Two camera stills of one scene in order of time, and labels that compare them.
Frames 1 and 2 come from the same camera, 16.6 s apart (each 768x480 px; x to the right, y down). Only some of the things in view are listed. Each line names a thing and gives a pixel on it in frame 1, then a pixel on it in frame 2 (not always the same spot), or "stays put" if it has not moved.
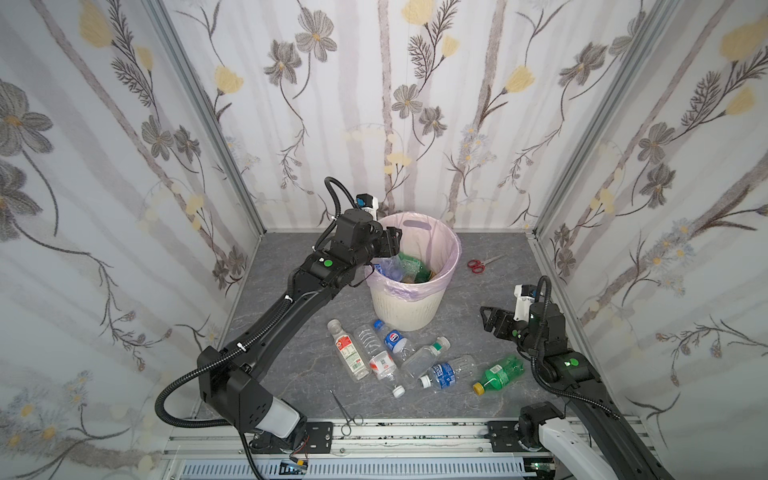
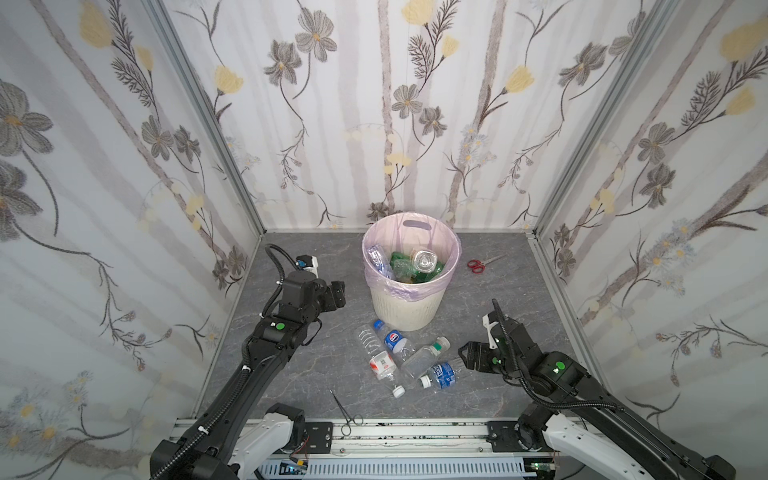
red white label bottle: (349, 351) → (379, 260)
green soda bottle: (500, 375) → (421, 277)
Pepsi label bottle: (394, 342) stays put
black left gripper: (389, 243) → (330, 294)
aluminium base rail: (362, 450) stays put
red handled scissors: (479, 267) stays put
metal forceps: (357, 418) stays put
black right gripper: (498, 321) → (475, 354)
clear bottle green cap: (417, 362) stays put
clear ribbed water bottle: (381, 361) stays put
